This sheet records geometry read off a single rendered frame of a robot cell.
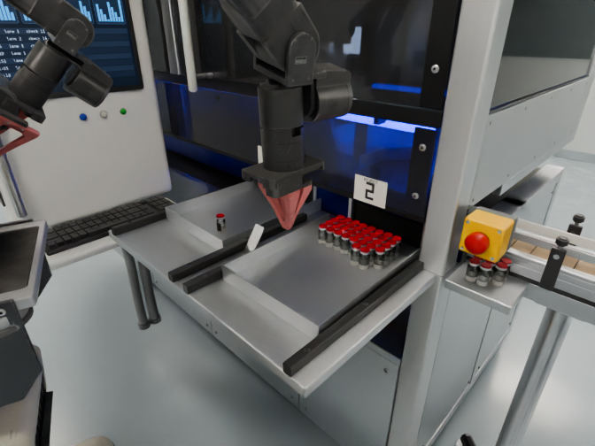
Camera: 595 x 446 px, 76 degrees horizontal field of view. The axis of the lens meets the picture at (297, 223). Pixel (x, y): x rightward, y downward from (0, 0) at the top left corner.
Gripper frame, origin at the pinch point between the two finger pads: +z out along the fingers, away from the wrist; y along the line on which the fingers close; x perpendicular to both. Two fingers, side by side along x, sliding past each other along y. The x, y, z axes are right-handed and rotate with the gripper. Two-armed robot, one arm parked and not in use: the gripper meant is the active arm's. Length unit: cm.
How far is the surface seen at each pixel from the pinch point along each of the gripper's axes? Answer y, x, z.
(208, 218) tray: 14, 46, 20
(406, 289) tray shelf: 23.5, -8.8, 21.3
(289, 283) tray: 8.5, 9.0, 20.4
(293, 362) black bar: -6.7, -7.2, 18.2
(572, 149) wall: 489, 39, 114
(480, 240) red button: 29.3, -18.5, 8.6
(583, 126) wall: 490, 37, 86
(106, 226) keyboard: -4, 73, 25
